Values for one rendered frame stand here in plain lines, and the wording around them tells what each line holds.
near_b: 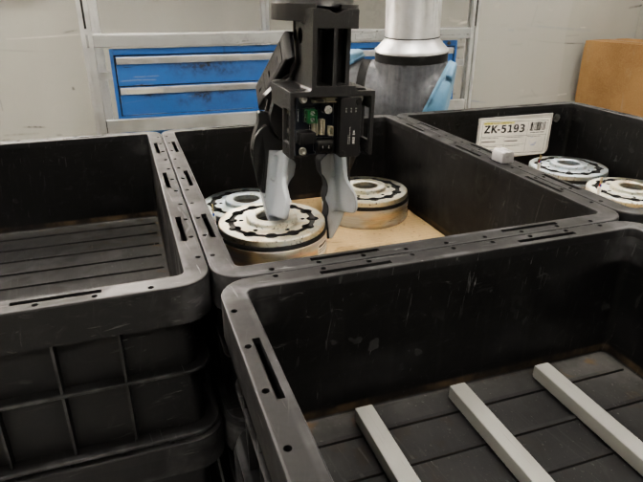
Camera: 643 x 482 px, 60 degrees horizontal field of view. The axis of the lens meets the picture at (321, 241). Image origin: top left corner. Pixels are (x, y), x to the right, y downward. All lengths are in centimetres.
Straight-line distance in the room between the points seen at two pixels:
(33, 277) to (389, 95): 58
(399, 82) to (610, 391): 60
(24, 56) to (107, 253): 273
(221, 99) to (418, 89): 164
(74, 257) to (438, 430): 41
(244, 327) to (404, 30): 69
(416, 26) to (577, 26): 344
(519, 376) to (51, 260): 46
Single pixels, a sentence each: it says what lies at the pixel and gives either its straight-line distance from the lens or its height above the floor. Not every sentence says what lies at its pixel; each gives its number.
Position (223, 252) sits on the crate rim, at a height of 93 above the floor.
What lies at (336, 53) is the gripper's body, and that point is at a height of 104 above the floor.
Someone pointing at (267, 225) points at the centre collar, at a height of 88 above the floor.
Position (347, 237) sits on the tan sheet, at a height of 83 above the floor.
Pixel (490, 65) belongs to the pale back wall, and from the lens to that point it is 395.
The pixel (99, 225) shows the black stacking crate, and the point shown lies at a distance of 71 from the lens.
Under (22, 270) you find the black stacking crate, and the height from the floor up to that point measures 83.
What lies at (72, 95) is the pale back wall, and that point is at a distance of 332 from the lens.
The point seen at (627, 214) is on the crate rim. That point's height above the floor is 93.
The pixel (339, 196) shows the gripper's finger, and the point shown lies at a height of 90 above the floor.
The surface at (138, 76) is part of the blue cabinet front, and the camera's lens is 243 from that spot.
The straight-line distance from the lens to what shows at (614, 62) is 411.
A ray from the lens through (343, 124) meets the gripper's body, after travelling 46.
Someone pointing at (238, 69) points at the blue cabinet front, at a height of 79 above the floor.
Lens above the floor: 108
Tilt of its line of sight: 24 degrees down
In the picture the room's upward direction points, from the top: straight up
